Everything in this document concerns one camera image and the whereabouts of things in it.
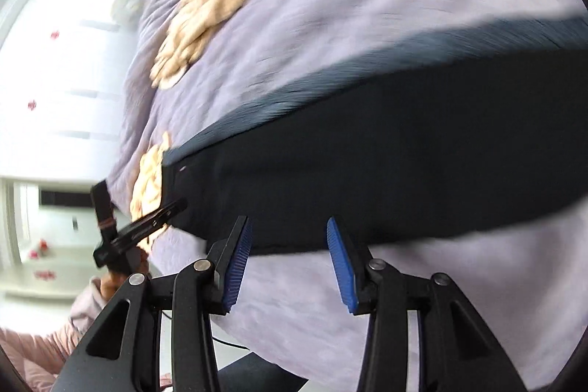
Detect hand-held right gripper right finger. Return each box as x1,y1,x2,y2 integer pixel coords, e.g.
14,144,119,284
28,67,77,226
326,216,527,392

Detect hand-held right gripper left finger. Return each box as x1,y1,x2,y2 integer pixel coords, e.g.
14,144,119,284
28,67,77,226
50,215,253,392

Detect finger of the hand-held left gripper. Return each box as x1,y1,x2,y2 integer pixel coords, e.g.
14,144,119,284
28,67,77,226
114,198,188,248

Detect black pants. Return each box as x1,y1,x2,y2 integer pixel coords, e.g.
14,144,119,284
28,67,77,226
161,16,588,257

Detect person's left forearm pink sleeve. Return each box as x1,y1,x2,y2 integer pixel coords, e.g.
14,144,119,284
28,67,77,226
0,276,112,390

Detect person's left hand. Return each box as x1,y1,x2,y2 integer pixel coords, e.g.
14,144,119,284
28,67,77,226
98,255,150,302

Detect peach garment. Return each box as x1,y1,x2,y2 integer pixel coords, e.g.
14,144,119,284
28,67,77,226
130,132,173,252

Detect dark cloth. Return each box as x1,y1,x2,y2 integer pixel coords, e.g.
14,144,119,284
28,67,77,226
216,350,309,392

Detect window with red stickers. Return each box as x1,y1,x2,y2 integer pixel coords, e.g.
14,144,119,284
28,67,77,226
0,0,152,181

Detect thin black cable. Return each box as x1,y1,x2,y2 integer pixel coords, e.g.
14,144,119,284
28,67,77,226
210,334,250,350

